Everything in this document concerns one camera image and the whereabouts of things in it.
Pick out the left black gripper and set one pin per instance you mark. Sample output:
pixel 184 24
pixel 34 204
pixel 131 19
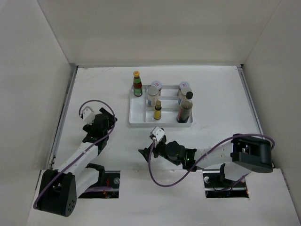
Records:
pixel 110 119

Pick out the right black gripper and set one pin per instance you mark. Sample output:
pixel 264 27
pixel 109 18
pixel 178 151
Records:
pixel 156 146

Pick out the small yellow label bottle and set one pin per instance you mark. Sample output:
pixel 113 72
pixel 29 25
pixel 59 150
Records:
pixel 157 110

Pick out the red sauce bottle yellow cap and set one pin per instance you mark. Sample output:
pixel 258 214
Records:
pixel 137 84

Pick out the white bead jar blue label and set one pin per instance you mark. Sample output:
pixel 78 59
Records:
pixel 152 95

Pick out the tall dark sauce bottle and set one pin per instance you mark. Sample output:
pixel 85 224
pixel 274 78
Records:
pixel 185 108

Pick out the brown jar white lid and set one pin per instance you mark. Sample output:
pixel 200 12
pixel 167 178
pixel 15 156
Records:
pixel 183 84
pixel 158 85

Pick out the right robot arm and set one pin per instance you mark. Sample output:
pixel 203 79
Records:
pixel 237 155

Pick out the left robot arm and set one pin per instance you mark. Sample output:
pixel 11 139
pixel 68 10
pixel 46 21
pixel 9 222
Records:
pixel 79 177

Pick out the white divided organizer tray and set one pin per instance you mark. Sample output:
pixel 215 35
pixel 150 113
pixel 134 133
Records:
pixel 141 114

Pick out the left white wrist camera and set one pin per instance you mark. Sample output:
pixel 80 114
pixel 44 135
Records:
pixel 87 114

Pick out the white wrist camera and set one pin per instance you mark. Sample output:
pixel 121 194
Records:
pixel 87 114
pixel 157 134

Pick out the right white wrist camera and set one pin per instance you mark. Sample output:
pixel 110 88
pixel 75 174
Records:
pixel 157 134

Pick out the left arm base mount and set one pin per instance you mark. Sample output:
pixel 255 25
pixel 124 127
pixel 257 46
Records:
pixel 107 186

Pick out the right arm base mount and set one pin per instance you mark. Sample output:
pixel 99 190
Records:
pixel 217 186

